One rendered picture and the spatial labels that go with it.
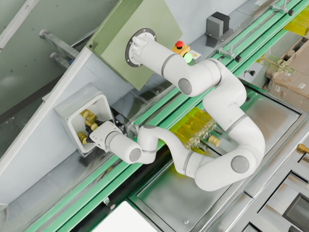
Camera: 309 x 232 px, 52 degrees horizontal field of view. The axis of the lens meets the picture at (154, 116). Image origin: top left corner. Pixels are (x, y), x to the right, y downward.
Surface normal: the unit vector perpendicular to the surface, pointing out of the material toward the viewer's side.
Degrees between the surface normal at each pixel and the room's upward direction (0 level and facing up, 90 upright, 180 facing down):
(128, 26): 2
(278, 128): 90
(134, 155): 16
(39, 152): 0
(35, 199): 90
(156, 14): 2
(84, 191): 90
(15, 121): 90
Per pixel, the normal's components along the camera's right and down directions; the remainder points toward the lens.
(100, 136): -0.39, -0.66
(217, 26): -0.70, 0.59
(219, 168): -0.48, -0.08
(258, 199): -0.11, -0.64
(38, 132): 0.70, 0.49
